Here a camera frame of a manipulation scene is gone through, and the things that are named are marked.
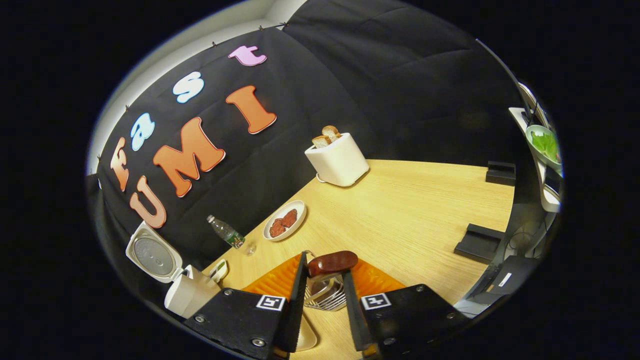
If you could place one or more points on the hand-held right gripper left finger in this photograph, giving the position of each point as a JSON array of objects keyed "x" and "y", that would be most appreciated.
[{"x": 299, "y": 300}]

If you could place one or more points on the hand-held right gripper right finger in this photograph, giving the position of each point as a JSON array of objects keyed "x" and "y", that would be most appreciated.
[{"x": 356, "y": 315}]

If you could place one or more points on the dark wooden spoon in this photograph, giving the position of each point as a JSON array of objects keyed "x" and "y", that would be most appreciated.
[{"x": 332, "y": 263}]

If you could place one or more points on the white rice cooker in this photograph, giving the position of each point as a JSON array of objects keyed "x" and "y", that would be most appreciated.
[{"x": 192, "y": 295}]

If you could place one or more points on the small cream dish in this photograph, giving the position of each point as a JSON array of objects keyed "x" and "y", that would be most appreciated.
[{"x": 306, "y": 335}]

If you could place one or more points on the red meat piece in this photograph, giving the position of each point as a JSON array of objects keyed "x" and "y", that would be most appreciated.
[
  {"x": 289, "y": 218},
  {"x": 276, "y": 228}
]

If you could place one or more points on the white divided seasoning dish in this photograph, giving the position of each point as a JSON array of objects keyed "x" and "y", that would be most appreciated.
[{"x": 220, "y": 270}]

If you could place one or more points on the white oval plate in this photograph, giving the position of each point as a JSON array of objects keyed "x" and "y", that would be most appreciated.
[{"x": 300, "y": 207}]

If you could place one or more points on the clear plastic water bottle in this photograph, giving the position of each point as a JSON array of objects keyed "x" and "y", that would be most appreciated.
[{"x": 227, "y": 234}]

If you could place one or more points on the black stand block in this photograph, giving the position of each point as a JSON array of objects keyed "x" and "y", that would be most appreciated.
[
  {"x": 501, "y": 175},
  {"x": 480, "y": 245}
]

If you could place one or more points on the white toaster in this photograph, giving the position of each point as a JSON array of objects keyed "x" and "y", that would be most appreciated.
[{"x": 340, "y": 162}]

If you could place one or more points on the toast bread slice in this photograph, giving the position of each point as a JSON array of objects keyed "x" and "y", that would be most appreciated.
[
  {"x": 321, "y": 141},
  {"x": 331, "y": 133}
]

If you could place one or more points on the white side shelf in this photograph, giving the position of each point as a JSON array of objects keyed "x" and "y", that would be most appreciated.
[{"x": 550, "y": 200}]

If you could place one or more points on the black backdrop cloth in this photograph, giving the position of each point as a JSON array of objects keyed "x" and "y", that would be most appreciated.
[{"x": 400, "y": 75}]

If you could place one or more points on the pale green bowl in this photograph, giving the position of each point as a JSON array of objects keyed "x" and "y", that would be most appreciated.
[{"x": 532, "y": 132}]

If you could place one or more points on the green leafy vegetable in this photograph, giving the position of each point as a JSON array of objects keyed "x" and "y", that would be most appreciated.
[{"x": 546, "y": 144}]

